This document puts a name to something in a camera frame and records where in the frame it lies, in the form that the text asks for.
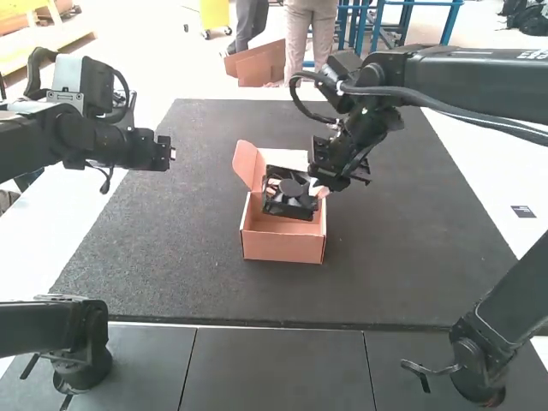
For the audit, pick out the flat cardboard sheet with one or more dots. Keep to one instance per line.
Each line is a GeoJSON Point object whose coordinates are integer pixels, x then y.
{"type": "Point", "coordinates": [257, 64]}

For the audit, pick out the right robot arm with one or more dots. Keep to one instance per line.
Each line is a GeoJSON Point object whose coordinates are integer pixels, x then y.
{"type": "Point", "coordinates": [471, 81]}

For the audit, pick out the yellow wheeled cart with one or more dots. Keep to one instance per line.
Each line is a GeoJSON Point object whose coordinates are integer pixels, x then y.
{"type": "Point", "coordinates": [214, 13]}

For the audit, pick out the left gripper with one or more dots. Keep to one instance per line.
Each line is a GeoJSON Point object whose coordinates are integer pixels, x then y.
{"type": "Point", "coordinates": [162, 147]}

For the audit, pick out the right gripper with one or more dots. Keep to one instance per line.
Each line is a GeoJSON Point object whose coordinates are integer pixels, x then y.
{"type": "Point", "coordinates": [338, 158]}

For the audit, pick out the dark base panel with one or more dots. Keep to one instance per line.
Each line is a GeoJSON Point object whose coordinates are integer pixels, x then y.
{"type": "Point", "coordinates": [385, 385]}
{"type": "Point", "coordinates": [141, 368]}

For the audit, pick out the black mat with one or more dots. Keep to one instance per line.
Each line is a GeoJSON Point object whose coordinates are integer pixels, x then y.
{"type": "Point", "coordinates": [171, 257]}

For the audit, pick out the black backpack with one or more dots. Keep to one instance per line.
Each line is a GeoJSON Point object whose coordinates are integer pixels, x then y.
{"type": "Point", "coordinates": [531, 21]}

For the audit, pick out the blue metal rack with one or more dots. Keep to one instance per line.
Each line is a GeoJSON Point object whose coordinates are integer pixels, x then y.
{"type": "Point", "coordinates": [341, 25]}

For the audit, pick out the black square fan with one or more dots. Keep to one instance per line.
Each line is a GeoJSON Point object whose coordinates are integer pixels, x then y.
{"type": "Point", "coordinates": [287, 201]}

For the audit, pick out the blue metal frame table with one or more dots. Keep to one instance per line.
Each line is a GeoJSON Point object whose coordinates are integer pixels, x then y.
{"type": "Point", "coordinates": [451, 21]}

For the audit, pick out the small black label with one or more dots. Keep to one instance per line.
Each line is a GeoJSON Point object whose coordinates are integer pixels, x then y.
{"type": "Point", "coordinates": [524, 212]}

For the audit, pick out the cardboard box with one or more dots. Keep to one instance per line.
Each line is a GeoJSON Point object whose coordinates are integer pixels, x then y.
{"type": "Point", "coordinates": [278, 246]}

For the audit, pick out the wooden pallet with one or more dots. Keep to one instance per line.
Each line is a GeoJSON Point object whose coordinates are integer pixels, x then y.
{"type": "Point", "coordinates": [25, 17]}

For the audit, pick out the person's legs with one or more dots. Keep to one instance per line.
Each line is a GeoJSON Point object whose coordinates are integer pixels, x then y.
{"type": "Point", "coordinates": [246, 25]}
{"type": "Point", "coordinates": [299, 43]}

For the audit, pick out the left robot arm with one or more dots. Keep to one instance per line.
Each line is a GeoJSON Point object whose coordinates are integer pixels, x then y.
{"type": "Point", "coordinates": [30, 145]}

